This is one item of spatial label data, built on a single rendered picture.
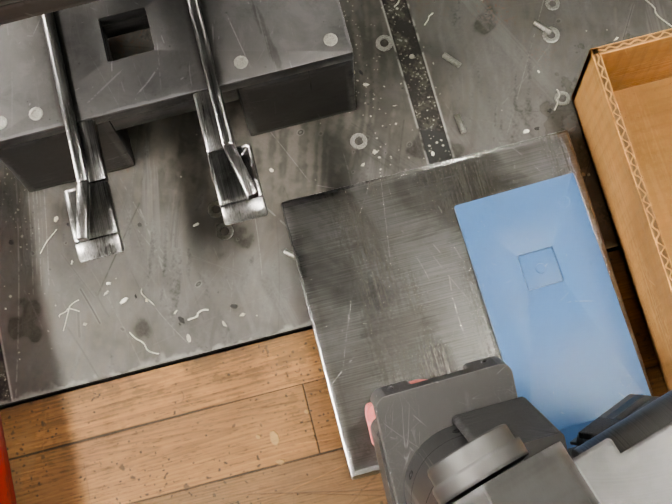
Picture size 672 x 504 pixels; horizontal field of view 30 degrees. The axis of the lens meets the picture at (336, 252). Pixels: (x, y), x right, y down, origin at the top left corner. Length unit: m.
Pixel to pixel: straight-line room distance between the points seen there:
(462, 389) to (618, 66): 0.24
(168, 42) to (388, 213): 0.15
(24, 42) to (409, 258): 0.24
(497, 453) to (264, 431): 0.30
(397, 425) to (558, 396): 0.14
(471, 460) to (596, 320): 0.29
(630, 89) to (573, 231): 0.10
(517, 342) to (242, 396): 0.16
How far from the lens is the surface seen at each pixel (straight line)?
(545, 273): 0.70
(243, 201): 0.65
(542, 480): 0.42
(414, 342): 0.69
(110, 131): 0.70
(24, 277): 0.75
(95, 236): 0.66
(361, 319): 0.70
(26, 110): 0.69
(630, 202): 0.69
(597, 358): 0.70
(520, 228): 0.71
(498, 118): 0.75
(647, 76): 0.76
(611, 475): 0.48
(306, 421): 0.71
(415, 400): 0.57
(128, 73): 0.68
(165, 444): 0.72
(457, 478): 0.43
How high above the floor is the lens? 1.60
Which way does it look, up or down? 75 degrees down
